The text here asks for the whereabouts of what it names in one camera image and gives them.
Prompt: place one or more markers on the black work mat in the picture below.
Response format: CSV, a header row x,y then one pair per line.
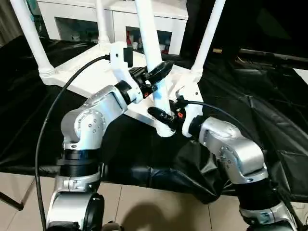
x,y
36,120

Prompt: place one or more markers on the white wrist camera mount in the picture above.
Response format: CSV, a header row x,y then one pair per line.
x,y
120,65
193,113

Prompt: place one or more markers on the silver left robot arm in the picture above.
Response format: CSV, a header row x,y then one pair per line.
x,y
96,113

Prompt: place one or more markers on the flat white board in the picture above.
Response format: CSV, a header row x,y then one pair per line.
x,y
302,75

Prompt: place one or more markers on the teal and white pole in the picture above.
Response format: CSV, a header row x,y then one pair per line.
x,y
31,14

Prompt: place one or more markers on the white glass door cabinet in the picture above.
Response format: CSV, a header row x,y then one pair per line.
x,y
120,16

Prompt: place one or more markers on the small yellow label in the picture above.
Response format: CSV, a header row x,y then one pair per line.
x,y
217,50

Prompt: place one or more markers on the black stand bar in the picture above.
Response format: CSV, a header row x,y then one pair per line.
x,y
12,201

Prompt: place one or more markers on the white plastic table leg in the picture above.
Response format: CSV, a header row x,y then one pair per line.
x,y
150,36
207,36
31,36
103,24

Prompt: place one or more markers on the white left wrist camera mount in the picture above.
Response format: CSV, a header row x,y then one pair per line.
x,y
120,65

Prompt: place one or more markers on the grey curtain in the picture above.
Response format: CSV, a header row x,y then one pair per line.
x,y
8,21

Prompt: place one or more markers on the long black rod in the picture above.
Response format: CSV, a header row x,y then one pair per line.
x,y
276,55

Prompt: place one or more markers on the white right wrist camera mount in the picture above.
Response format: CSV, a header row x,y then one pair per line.
x,y
193,113

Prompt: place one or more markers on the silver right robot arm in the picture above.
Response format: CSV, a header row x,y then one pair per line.
x,y
235,149

